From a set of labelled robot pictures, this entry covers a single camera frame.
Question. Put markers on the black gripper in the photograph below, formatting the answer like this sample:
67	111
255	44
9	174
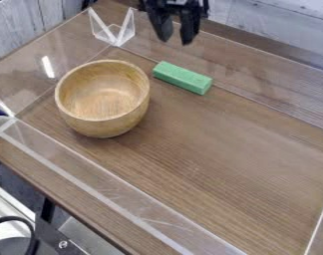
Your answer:
190	10

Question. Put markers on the green rectangular block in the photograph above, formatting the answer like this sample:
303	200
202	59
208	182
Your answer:
182	77

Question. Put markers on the light wooden bowl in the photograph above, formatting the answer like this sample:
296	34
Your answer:
102	97

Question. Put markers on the black table leg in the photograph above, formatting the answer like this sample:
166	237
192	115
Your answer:
47	210

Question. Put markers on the clear acrylic corner bracket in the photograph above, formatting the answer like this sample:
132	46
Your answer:
114	34

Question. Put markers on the clear acrylic tray wall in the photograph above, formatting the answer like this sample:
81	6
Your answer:
134	221

